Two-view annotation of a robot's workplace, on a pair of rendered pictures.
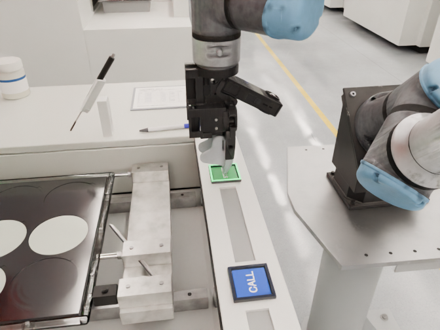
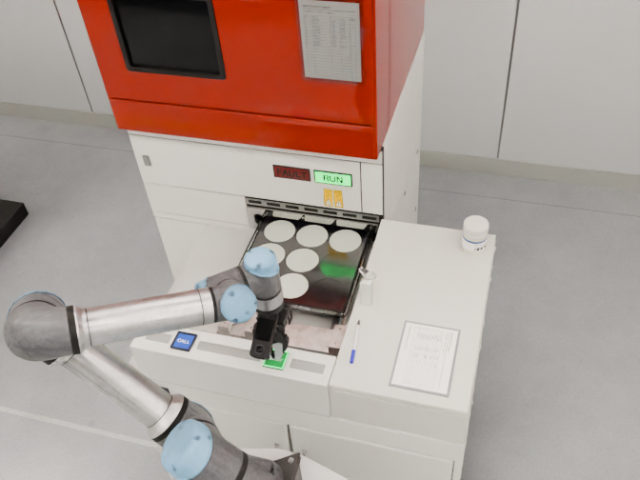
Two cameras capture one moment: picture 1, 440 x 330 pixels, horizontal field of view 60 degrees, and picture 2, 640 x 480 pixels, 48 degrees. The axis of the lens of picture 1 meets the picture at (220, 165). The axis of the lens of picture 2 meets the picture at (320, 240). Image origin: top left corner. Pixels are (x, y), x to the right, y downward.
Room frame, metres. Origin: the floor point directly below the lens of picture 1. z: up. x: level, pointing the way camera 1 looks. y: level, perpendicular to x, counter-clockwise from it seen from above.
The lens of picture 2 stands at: (1.23, -0.93, 2.46)
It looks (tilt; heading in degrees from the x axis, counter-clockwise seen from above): 44 degrees down; 117
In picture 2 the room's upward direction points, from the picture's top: 5 degrees counter-clockwise
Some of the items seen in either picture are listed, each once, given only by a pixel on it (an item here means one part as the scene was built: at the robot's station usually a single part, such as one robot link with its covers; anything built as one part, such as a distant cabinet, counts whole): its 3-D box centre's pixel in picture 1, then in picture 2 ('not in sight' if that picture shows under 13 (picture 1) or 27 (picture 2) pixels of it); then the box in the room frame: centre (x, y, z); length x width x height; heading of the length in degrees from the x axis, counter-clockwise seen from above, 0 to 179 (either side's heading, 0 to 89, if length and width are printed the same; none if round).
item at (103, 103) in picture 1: (95, 106); (367, 281); (0.75, 0.27, 1.03); 0.06 x 0.04 x 0.13; 97
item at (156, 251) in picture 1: (147, 252); (254, 324); (0.46, 0.12, 0.89); 0.08 x 0.03 x 0.03; 97
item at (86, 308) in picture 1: (101, 231); (284, 305); (0.51, 0.21, 0.90); 0.38 x 0.01 x 0.01; 7
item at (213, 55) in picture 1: (216, 51); (266, 294); (0.59, 0.01, 1.20); 0.08 x 0.08 x 0.05
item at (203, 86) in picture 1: (212, 98); (271, 314); (0.60, 0.01, 1.12); 0.09 x 0.08 x 0.12; 97
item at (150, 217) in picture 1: (150, 233); (282, 334); (0.54, 0.13, 0.87); 0.36 x 0.08 x 0.03; 7
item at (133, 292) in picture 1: (145, 290); (229, 318); (0.38, 0.11, 0.89); 0.08 x 0.03 x 0.03; 97
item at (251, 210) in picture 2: not in sight; (311, 225); (0.45, 0.55, 0.89); 0.44 x 0.02 x 0.10; 7
